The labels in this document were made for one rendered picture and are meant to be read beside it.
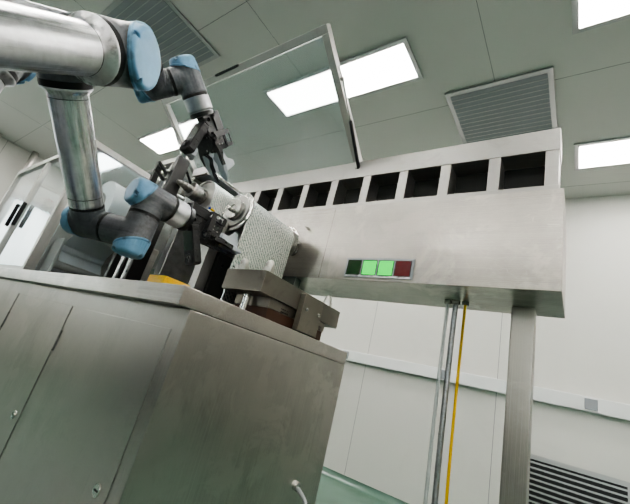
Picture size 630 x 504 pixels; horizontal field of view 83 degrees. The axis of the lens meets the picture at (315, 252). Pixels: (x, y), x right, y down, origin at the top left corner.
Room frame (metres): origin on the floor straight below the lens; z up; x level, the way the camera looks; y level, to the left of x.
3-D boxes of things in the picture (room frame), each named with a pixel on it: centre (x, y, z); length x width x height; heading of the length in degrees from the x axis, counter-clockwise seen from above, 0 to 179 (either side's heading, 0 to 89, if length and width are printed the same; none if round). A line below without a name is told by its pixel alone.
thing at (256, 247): (1.18, 0.17, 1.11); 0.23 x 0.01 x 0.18; 141
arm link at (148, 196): (0.85, 0.44, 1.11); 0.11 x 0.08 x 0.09; 141
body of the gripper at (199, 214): (0.97, 0.34, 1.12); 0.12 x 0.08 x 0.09; 141
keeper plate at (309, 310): (1.09, -0.03, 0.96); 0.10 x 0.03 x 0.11; 141
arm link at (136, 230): (0.86, 0.45, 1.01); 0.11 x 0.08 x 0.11; 83
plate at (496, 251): (1.88, 0.51, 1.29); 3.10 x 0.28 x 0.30; 51
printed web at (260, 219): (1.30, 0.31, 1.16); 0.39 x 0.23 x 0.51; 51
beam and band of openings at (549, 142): (1.82, 0.56, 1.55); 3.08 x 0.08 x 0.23; 51
